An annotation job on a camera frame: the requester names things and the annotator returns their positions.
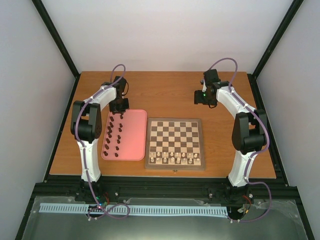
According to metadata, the black aluminium frame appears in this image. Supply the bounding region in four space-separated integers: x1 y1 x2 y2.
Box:
15 0 315 240

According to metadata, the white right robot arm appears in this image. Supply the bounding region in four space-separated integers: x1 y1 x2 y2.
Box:
194 69 270 187

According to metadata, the pink plastic tray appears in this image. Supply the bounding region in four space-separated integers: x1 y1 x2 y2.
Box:
101 109 147 161

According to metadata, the grey metal base plate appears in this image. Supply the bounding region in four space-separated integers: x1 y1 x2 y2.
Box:
22 197 307 240

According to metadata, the wooden chess board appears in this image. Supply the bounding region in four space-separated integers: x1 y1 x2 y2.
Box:
145 117 206 171

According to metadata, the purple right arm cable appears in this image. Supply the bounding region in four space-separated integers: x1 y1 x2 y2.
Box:
207 57 273 223

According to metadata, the light blue cable duct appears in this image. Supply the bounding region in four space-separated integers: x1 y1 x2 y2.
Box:
38 203 228 218

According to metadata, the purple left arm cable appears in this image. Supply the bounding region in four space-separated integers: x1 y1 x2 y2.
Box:
74 64 131 222

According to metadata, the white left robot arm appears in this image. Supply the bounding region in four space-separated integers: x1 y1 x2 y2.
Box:
70 76 129 183

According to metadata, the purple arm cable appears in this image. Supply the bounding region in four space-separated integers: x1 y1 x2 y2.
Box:
207 57 273 223
74 64 131 222

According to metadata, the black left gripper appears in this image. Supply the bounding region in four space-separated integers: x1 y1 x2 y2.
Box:
109 97 129 114

